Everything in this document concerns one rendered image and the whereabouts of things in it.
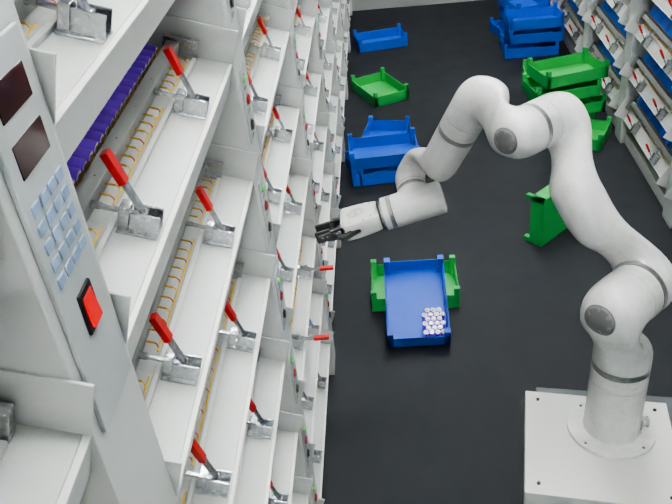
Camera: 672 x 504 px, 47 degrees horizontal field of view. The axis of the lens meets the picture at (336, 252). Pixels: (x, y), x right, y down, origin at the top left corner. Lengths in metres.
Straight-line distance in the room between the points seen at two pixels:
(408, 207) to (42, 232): 1.47
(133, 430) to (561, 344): 2.02
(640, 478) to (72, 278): 1.44
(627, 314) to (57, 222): 1.21
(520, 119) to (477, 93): 0.16
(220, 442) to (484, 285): 1.83
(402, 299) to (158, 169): 1.82
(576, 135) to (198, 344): 0.97
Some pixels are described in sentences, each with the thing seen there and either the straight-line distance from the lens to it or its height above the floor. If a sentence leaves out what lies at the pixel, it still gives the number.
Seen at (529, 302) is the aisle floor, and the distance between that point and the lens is 2.71.
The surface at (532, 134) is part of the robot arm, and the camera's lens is 1.54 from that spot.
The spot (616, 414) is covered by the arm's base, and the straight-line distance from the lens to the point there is 1.78.
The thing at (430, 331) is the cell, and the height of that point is 0.07.
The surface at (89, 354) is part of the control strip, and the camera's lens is 0.57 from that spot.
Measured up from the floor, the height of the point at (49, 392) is 1.34.
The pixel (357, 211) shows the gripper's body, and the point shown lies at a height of 0.67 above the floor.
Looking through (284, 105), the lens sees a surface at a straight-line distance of 1.95.
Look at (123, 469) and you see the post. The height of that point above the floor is 1.23.
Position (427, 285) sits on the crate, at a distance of 2.64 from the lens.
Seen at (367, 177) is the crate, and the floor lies 0.04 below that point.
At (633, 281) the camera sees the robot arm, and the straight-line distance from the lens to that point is 1.60.
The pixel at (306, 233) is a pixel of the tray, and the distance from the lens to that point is 2.13.
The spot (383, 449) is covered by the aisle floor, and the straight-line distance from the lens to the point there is 2.24.
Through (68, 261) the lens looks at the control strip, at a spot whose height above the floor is 1.41.
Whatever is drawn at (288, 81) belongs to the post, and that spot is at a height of 0.98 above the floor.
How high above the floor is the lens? 1.69
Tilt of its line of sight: 35 degrees down
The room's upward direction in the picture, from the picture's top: 7 degrees counter-clockwise
